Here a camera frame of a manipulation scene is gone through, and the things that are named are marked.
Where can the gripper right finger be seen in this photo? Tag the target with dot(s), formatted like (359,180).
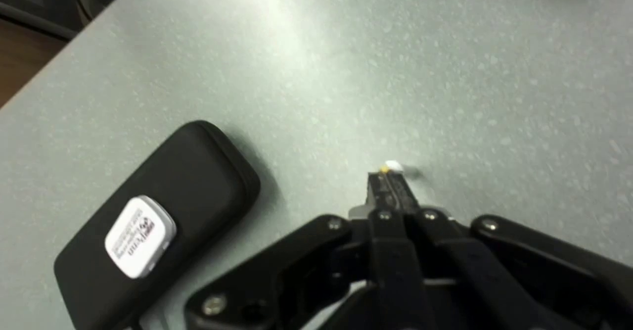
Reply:
(534,265)

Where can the pen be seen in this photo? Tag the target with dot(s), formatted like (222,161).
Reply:
(393,166)

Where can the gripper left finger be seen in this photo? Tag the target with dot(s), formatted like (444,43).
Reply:
(296,260)

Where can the black case with white label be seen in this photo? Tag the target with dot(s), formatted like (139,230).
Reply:
(183,186)

